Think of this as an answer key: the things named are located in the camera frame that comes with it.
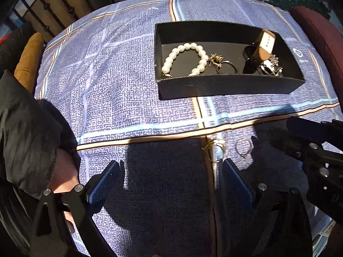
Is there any person's left hand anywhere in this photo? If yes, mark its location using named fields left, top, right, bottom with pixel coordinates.
left=50, top=148, right=81, bottom=194

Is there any gold flower ring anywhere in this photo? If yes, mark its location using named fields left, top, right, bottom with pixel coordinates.
left=210, top=54, right=238, bottom=75

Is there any black iron bed frame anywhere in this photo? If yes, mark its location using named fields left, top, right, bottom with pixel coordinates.
left=5, top=0, right=255, bottom=43

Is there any person's left forearm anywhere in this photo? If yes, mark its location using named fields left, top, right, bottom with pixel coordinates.
left=0, top=70, right=81, bottom=255

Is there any beige strap wristwatch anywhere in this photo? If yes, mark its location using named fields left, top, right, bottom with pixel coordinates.
left=242, top=29, right=276, bottom=61

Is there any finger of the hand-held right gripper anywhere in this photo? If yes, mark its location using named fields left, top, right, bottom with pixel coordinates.
left=268, top=127, right=322, bottom=162
left=287, top=116, right=343, bottom=143

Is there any mustard yellow pillow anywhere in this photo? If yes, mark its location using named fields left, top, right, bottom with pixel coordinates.
left=13, top=32, right=45, bottom=83

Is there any dark cloth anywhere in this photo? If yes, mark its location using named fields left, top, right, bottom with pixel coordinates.
left=0, top=21, right=35, bottom=70

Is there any white pearl bracelet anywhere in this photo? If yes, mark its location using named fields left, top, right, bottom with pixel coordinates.
left=161, top=43, right=209, bottom=78

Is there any blue plaid blanket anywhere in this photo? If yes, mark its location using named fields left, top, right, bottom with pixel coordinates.
left=35, top=0, right=341, bottom=257

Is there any gold charm ring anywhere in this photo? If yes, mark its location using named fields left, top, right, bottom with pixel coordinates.
left=202, top=139, right=227, bottom=164

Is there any black rectangular box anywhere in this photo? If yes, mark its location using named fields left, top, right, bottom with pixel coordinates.
left=155, top=21, right=306, bottom=101

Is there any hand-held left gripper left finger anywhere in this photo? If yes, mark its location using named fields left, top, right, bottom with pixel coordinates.
left=29, top=161, right=120, bottom=257

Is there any silver ring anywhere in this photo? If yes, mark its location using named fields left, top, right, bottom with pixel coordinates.
left=235, top=138, right=252, bottom=160

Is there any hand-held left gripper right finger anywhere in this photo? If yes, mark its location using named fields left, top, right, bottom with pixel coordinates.
left=223, top=158, right=313, bottom=257

